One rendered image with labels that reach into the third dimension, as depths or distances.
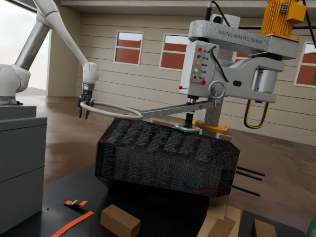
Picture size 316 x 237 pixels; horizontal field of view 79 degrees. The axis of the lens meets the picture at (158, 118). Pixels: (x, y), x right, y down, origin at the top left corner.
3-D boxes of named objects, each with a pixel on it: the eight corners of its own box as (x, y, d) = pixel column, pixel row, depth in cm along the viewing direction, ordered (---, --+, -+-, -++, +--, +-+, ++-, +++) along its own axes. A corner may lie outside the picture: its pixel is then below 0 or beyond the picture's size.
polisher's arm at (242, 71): (257, 111, 194) (269, 61, 186) (275, 115, 172) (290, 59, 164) (190, 102, 176) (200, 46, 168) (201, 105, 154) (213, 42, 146)
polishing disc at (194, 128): (172, 127, 163) (172, 125, 162) (178, 123, 183) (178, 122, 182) (197, 132, 156) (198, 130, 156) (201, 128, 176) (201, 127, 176)
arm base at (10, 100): (5, 106, 122) (5, 97, 121) (-24, 103, 125) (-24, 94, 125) (29, 105, 140) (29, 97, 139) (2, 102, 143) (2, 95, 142)
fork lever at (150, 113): (211, 104, 181) (211, 98, 180) (222, 106, 162) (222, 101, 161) (139, 115, 168) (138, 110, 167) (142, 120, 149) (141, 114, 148)
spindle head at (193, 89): (213, 101, 182) (223, 52, 175) (226, 104, 161) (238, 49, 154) (177, 96, 173) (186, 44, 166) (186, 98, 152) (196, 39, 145)
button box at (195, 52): (197, 82, 153) (203, 45, 148) (198, 82, 150) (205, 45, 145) (187, 81, 151) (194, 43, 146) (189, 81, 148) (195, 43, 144)
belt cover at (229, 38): (272, 65, 190) (277, 47, 187) (296, 63, 166) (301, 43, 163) (182, 45, 167) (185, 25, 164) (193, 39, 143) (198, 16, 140)
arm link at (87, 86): (92, 83, 146) (90, 91, 147) (96, 83, 155) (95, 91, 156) (80, 81, 146) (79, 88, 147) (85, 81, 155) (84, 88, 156)
